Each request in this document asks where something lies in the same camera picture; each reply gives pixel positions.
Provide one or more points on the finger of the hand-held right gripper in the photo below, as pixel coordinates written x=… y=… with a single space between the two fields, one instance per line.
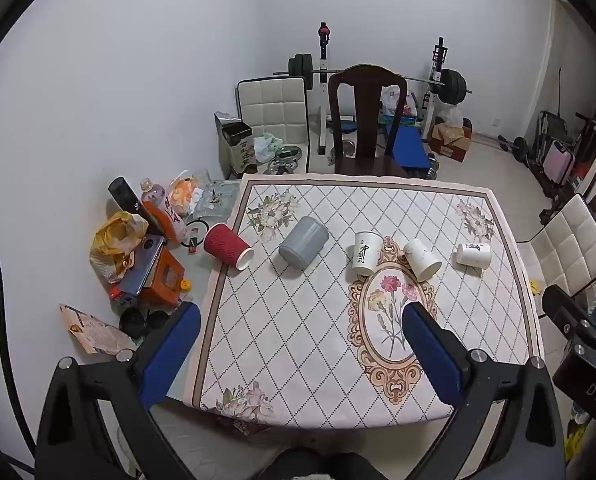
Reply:
x=562 y=304

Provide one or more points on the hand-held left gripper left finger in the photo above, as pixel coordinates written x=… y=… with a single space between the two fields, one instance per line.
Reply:
x=170 y=355

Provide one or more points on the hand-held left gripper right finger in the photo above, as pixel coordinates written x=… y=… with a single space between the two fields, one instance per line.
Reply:
x=432 y=355

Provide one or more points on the white speckled cup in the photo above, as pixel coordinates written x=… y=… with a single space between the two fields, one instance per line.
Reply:
x=421 y=258

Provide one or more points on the small white printed cup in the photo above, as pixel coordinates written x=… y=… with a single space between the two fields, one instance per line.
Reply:
x=473 y=254

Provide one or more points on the red ribbed paper cup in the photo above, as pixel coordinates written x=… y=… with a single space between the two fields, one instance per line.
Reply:
x=225 y=250

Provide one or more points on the tall white printed cup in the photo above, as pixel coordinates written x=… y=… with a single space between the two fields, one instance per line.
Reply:
x=366 y=255

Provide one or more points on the grey cup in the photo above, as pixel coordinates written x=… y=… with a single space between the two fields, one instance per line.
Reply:
x=304 y=246

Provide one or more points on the black round lid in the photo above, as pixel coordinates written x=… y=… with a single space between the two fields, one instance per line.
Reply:
x=133 y=321
x=158 y=320

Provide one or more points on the white padded chair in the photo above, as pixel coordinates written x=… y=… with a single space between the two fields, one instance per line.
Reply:
x=570 y=240
x=273 y=110

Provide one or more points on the orange box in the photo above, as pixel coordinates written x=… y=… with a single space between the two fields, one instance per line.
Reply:
x=163 y=280

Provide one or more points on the paper leaflet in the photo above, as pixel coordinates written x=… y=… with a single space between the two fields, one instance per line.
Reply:
x=95 y=332

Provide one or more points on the purple notebook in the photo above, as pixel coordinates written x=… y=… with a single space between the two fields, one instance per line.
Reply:
x=143 y=265

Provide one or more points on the floral diamond pattern tablecloth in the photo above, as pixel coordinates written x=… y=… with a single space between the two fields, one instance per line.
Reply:
x=288 y=320

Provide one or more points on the yellow plastic bag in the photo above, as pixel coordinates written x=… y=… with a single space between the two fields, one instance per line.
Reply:
x=115 y=240

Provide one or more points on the juice bottle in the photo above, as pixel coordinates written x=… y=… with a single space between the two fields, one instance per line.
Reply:
x=168 y=216

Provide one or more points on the pink suitcase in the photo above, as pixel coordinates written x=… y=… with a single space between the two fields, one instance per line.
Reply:
x=560 y=162

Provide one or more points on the black bottle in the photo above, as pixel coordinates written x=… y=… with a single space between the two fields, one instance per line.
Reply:
x=128 y=200

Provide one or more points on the orange snack bag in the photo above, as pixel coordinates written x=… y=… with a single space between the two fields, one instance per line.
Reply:
x=184 y=194

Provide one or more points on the purple drink bottle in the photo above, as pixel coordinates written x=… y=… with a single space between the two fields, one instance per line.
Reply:
x=153 y=194

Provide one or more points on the black dumbbell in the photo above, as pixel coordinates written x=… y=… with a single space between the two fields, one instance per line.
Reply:
x=512 y=147

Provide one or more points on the black folded trolley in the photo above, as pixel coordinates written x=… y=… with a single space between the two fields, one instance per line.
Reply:
x=550 y=132

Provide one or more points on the cardboard box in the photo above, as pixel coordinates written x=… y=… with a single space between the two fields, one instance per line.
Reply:
x=450 y=147

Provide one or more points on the blue weight bench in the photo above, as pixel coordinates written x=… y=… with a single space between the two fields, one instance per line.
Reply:
x=410 y=147

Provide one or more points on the dark tea gift box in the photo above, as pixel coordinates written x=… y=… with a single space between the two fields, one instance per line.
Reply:
x=239 y=150

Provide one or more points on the clear plastic bag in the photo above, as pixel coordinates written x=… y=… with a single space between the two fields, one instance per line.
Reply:
x=450 y=115

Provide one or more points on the green white plastic bag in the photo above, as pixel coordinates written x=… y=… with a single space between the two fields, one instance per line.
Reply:
x=267 y=146

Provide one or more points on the metal dish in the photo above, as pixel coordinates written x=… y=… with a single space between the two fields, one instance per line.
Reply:
x=288 y=156

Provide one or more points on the black barbell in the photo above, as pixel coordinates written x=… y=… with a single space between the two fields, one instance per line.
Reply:
x=452 y=87

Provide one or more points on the white red plastic bag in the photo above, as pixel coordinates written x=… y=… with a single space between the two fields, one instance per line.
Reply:
x=395 y=100

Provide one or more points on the white barbell rack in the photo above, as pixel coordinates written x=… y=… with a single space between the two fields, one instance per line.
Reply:
x=323 y=85

